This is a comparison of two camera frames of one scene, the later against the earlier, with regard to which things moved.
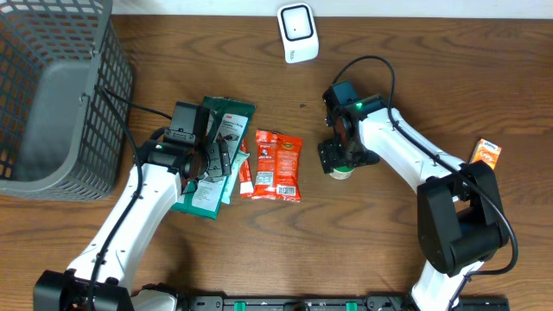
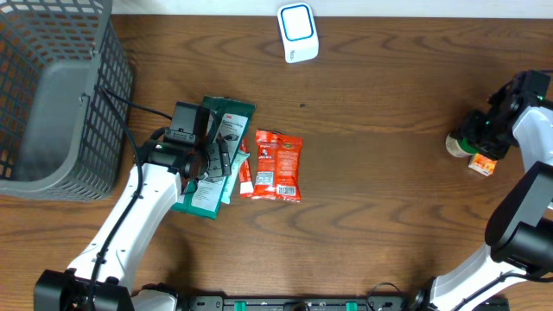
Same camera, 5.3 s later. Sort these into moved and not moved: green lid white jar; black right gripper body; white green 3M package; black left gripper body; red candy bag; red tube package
Moved: black right gripper body; green lid white jar
Not moved: red candy bag; red tube package; black left gripper body; white green 3M package
